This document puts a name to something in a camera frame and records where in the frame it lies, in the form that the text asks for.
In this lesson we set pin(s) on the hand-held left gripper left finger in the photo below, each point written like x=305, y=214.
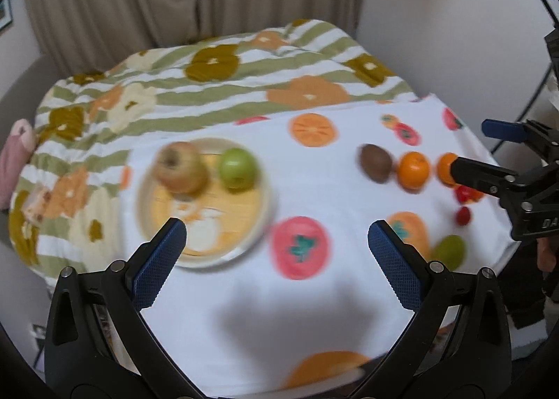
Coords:
x=159, y=263

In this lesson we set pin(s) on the black metal stand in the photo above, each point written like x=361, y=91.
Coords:
x=539, y=85

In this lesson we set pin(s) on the red round fruit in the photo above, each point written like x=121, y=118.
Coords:
x=466, y=194

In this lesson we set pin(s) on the brownish red apple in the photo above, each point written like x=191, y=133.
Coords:
x=181, y=167

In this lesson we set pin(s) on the small red cherry tomato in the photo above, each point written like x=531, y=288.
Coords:
x=463, y=215

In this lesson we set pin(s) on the orange mandarin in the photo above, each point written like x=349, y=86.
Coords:
x=412, y=170
x=444, y=167

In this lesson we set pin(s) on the green lime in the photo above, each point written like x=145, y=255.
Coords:
x=450, y=250

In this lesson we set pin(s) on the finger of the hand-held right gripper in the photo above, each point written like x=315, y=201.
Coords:
x=502, y=129
x=478, y=174

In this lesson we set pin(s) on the brown kiwi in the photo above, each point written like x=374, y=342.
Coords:
x=374, y=162

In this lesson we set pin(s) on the white fruit print cloth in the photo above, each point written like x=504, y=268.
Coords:
x=305, y=316

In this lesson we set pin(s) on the framed wall picture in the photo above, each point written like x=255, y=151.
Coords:
x=5, y=10

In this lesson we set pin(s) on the pink plush toy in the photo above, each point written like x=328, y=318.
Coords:
x=15, y=154

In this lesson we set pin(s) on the green apple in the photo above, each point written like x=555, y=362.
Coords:
x=238, y=167

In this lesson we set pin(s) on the green striped floral blanket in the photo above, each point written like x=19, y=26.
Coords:
x=183, y=85

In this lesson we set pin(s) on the cream round plate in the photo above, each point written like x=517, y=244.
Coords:
x=205, y=229

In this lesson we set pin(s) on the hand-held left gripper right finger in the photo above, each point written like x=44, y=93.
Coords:
x=395, y=263

